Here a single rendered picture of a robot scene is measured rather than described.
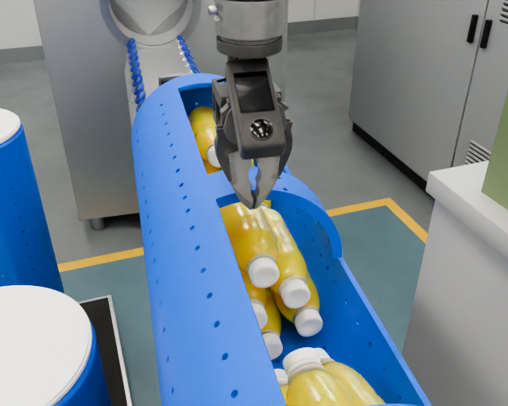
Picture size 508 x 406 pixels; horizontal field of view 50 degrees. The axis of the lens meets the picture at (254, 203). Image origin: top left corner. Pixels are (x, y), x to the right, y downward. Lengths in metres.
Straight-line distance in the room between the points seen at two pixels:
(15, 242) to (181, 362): 1.01
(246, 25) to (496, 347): 0.64
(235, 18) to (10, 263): 1.12
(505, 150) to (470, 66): 1.88
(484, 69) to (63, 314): 2.20
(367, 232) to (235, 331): 2.30
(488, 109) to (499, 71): 0.18
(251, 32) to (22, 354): 0.52
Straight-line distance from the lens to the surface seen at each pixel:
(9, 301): 0.91
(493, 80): 2.64
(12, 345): 0.84
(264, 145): 0.54
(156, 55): 2.27
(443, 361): 1.11
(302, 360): 0.59
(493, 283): 0.92
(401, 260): 2.65
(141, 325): 2.30
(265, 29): 0.58
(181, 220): 0.71
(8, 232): 1.51
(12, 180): 1.46
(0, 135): 1.44
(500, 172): 0.90
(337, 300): 0.83
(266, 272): 0.71
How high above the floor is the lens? 1.60
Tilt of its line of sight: 33 degrees down
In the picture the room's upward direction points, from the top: straight up
